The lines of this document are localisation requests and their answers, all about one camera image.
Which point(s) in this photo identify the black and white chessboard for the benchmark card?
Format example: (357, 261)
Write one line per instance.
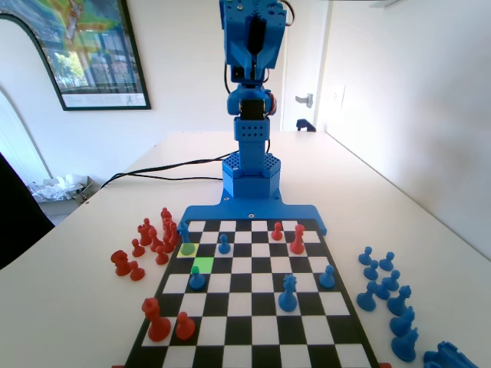
(253, 326)

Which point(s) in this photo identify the red board corner clip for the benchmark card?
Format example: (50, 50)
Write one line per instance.
(117, 365)
(384, 365)

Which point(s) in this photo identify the blue printed robot arm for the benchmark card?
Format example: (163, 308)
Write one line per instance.
(251, 134)

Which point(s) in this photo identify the blue rook chess piece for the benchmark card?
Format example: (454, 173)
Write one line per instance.
(399, 304)

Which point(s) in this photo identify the crumpled clear plastic wrap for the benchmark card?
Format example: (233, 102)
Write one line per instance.
(55, 188)

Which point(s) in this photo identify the blue pawn chess piece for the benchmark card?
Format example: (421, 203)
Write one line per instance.
(382, 293)
(371, 273)
(365, 257)
(387, 263)
(392, 283)
(196, 283)
(223, 247)

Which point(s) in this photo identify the blue king chess piece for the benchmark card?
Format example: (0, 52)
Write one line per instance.
(185, 234)

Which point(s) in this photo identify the blue table clamp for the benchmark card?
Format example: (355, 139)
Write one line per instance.
(304, 124)

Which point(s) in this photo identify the red king chess piece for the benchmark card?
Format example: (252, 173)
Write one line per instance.
(297, 243)

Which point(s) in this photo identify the blue printed base plate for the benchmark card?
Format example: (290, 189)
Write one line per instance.
(215, 212)

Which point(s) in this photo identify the red pawn chess piece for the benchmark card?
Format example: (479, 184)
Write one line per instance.
(137, 250)
(185, 329)
(165, 211)
(137, 273)
(277, 233)
(146, 224)
(161, 257)

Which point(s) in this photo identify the blue knight chess piece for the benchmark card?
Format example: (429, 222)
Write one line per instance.
(403, 325)
(406, 347)

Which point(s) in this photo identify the cardboard box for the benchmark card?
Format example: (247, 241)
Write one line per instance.
(87, 188)

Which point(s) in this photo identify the blue pawn right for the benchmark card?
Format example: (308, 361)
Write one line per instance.
(327, 280)

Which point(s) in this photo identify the blue queen chess piece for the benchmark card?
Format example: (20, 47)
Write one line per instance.
(287, 301)

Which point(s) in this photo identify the black framed poster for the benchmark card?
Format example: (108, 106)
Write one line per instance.
(96, 53)

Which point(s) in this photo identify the red bishop chess piece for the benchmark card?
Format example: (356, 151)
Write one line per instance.
(175, 235)
(155, 242)

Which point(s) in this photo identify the red queen chess piece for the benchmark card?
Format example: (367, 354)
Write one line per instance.
(157, 327)

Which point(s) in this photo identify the white door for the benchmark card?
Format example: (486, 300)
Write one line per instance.
(303, 57)

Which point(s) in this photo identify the white curved board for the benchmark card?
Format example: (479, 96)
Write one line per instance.
(19, 76)

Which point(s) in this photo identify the blue plastic printed part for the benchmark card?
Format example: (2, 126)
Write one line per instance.
(449, 358)

